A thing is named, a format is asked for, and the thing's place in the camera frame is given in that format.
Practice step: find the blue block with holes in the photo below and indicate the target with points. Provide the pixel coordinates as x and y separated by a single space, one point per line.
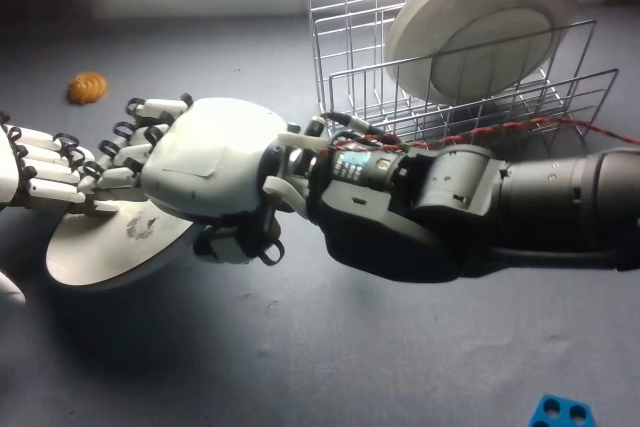
542 417

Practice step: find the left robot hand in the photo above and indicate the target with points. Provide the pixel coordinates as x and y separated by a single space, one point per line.
40 172

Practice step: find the swirl-shaped tan cookie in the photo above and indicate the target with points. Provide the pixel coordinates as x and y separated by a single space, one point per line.
87 88

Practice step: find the black-rimmed white plate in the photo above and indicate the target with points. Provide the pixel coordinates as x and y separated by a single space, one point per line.
100 252

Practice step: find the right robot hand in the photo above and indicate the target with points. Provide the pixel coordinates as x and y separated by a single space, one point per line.
215 157

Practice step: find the white plate with barcode label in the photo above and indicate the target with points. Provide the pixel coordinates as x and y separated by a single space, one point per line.
440 12

